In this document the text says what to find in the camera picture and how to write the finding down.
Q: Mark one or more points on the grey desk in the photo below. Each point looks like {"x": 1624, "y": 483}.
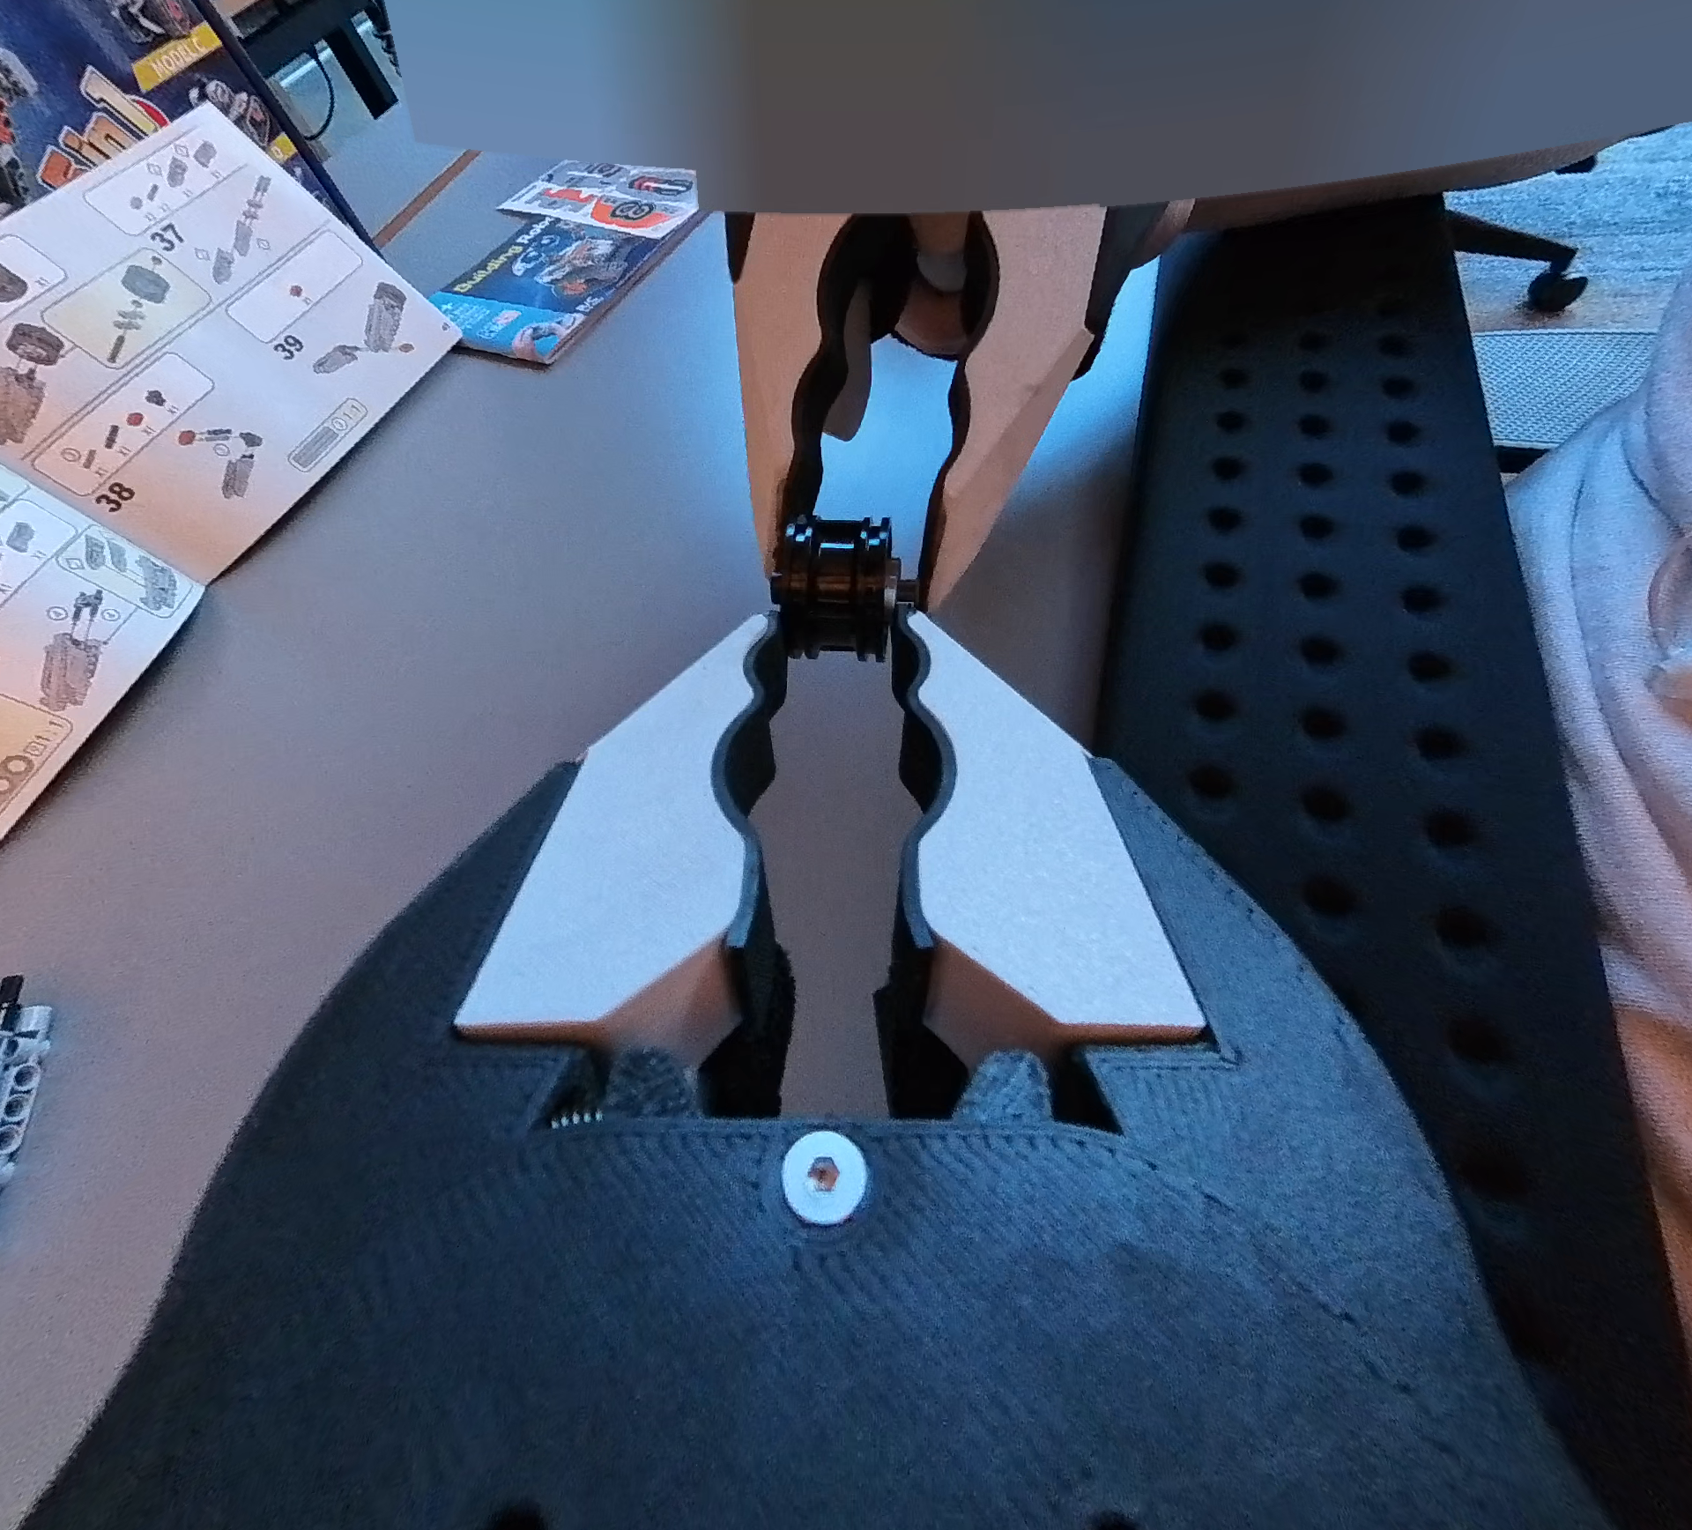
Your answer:
{"x": 398, "y": 696}

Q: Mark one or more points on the white sticker sheet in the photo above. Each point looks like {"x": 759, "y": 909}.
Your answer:
{"x": 602, "y": 194}

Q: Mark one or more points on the white instruction manual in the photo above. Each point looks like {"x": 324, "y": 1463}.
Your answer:
{"x": 199, "y": 366}

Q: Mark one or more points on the black toy wheel hub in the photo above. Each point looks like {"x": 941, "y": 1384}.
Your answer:
{"x": 840, "y": 585}

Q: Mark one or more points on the person's right hand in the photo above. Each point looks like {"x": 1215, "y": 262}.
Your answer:
{"x": 946, "y": 324}

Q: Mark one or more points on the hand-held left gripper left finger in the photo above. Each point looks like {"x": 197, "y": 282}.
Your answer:
{"x": 622, "y": 895}

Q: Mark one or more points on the blue booklet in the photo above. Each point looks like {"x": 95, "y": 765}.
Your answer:
{"x": 569, "y": 287}

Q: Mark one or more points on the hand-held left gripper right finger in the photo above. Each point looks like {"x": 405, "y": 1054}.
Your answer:
{"x": 1045, "y": 895}

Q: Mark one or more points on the black office chair base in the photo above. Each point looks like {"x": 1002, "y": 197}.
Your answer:
{"x": 1520, "y": 261}

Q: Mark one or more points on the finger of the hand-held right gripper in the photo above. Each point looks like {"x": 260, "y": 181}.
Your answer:
{"x": 1032, "y": 340}
{"x": 768, "y": 366}

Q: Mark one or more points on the grey toy brick assembly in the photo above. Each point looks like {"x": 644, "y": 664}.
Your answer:
{"x": 20, "y": 1080}

